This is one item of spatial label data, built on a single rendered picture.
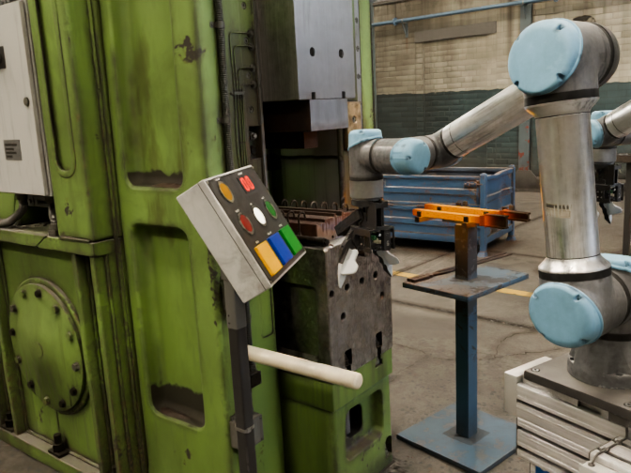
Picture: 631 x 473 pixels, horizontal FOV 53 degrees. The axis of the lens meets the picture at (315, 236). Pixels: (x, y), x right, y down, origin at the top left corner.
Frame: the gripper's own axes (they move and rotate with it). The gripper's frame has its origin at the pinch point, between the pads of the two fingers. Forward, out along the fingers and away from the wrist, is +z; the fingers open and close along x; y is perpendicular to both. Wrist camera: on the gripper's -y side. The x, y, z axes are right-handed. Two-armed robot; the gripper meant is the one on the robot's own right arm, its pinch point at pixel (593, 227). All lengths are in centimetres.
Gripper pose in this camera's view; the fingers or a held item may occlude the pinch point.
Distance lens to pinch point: 215.1
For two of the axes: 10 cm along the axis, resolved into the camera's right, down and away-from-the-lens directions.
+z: 0.5, 9.8, 2.0
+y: 5.5, 1.4, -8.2
